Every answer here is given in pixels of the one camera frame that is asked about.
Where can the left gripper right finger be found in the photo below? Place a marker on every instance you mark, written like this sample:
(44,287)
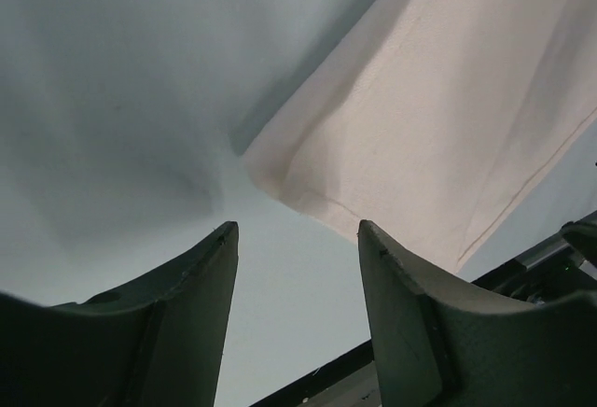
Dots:
(440,341)

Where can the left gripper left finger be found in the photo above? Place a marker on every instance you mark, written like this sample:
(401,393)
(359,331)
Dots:
(155,341)

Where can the white cloth napkin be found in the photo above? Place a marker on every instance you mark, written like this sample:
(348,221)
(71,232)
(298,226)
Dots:
(434,119)

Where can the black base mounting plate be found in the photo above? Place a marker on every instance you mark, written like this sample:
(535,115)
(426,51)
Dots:
(558,266)

